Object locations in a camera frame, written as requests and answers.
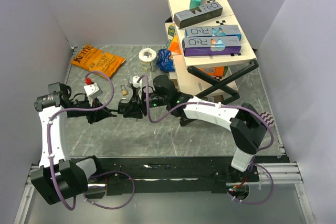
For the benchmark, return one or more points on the black padlock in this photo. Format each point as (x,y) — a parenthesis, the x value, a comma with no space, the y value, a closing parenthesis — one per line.
(123,105)

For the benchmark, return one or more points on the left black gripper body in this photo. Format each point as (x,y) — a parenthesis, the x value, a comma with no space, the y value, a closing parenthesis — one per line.
(91,115)

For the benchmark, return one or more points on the blue snack bag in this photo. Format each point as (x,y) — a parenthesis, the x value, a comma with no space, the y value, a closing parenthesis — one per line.
(165,61)

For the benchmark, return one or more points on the green box on shelf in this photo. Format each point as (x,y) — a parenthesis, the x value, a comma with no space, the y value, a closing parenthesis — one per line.
(171,30)

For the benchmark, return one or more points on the grey R&O box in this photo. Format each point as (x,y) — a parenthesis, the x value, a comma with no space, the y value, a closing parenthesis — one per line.
(197,15)

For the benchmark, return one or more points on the cream shelf rack black frame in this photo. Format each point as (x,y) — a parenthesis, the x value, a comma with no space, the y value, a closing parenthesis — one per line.
(190,75)

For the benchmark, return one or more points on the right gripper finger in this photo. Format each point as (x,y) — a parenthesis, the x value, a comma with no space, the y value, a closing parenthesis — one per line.
(133,113)
(135,96)

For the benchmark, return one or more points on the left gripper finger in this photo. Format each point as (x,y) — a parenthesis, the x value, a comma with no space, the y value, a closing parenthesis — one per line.
(101,117)
(107,111)

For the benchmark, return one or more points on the purple R&O box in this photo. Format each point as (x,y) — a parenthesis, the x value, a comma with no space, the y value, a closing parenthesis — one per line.
(211,46)

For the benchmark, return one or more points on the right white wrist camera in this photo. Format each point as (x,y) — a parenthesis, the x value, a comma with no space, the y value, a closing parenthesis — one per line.
(137,82)

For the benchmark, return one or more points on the toilet paper roll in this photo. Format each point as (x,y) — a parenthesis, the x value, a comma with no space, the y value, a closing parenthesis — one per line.
(148,59)

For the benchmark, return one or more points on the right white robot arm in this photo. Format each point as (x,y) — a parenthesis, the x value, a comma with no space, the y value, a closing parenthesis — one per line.
(248,128)

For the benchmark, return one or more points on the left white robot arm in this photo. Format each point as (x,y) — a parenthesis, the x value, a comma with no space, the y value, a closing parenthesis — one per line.
(52,140)

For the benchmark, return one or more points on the purple wavy cloth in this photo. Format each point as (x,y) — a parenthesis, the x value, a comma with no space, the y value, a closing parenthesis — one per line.
(268,118)

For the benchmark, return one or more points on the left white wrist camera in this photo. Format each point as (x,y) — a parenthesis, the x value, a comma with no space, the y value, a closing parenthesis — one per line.
(92,89)

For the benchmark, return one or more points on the blue R&O box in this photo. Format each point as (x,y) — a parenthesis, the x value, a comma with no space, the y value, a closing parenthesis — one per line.
(213,31)

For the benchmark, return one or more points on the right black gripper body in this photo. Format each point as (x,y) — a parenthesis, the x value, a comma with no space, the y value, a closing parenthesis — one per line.
(141,100)

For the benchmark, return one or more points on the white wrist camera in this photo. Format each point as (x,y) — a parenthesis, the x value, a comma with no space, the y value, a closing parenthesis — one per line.
(92,89)
(137,82)

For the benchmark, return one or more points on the small brass padlock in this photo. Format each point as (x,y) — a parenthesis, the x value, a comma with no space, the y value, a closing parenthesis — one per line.
(124,90)

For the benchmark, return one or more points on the orange box on shelf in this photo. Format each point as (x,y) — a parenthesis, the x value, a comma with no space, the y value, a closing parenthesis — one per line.
(174,46)

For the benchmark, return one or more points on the orange Kettle chips bag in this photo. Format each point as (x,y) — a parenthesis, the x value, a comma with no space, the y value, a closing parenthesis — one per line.
(93,59)

